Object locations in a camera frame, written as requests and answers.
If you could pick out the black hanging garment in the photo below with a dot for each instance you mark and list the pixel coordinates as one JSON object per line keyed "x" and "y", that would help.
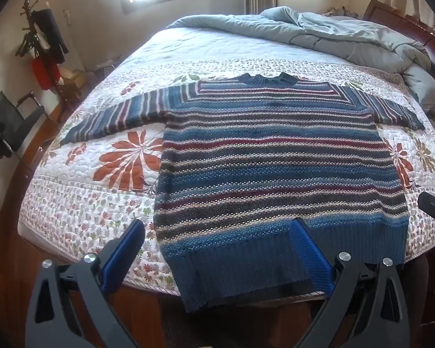
{"x": 52, "y": 31}

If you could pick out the wooden coat rack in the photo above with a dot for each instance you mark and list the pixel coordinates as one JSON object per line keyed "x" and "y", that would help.
{"x": 31, "y": 12}

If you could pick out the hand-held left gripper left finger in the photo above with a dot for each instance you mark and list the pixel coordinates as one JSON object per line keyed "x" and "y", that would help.
{"x": 120, "y": 257}

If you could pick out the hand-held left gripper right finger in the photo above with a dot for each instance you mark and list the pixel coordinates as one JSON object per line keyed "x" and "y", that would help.
{"x": 311, "y": 253}

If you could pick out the striped knit sweater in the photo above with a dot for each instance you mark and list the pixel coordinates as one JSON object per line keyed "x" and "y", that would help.
{"x": 275, "y": 152}

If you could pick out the floral quilted bedspread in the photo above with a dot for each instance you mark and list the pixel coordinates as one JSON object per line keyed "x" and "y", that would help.
{"x": 112, "y": 206}

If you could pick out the grey-blue comforter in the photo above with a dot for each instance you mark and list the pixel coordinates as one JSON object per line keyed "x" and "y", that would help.
{"x": 348, "y": 32}

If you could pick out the dark wooden headboard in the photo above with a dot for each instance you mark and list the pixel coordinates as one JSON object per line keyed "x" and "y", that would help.
{"x": 426, "y": 40}

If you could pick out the black chair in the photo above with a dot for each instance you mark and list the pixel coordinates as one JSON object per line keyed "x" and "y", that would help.
{"x": 11, "y": 116}

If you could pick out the patterned pillow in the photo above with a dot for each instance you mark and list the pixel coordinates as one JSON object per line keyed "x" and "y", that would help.
{"x": 342, "y": 11}

